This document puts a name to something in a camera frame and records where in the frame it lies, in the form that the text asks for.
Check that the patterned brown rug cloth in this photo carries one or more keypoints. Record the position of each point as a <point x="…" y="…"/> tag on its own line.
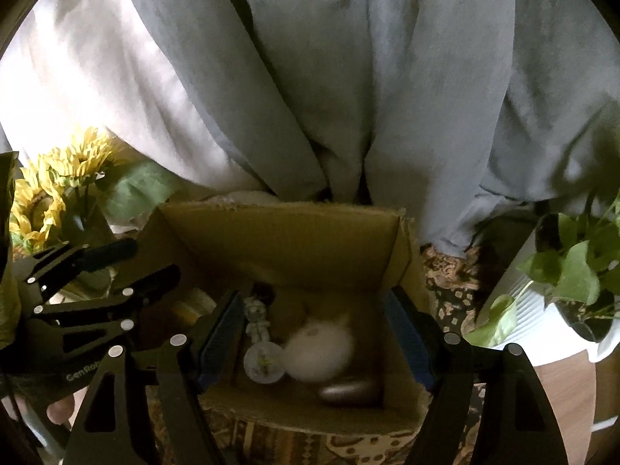
<point x="288" y="423"/>

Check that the white sheer curtain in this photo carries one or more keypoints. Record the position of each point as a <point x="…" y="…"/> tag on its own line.
<point x="79" y="63"/>

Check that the grey curtain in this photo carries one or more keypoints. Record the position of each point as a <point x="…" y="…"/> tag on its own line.
<point x="450" y="109"/>

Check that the green potted plant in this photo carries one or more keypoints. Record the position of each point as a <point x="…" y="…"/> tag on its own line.
<point x="575" y="266"/>

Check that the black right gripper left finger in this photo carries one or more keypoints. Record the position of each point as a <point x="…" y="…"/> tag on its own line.
<point x="113" y="425"/>

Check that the person left hand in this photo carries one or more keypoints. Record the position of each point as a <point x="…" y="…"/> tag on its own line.
<point x="61" y="412"/>

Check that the white plant pot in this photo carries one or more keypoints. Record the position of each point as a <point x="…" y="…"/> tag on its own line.
<point x="540" y="330"/>

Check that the white round plush toy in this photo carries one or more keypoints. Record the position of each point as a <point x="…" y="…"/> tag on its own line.
<point x="319" y="350"/>

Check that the brown cardboard box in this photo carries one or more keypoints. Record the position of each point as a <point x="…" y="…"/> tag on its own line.
<point x="315" y="254"/>

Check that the white medic doll figurine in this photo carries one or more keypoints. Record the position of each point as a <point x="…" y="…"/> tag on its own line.
<point x="257" y="328"/>

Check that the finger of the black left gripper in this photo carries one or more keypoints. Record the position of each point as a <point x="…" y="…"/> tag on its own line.
<point x="127" y="302"/>
<point x="65" y="262"/>

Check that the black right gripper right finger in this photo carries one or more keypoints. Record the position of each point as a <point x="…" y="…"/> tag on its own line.
<point x="517" y="425"/>

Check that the yellow sunflower bouquet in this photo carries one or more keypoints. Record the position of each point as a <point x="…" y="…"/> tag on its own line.
<point x="84" y="192"/>

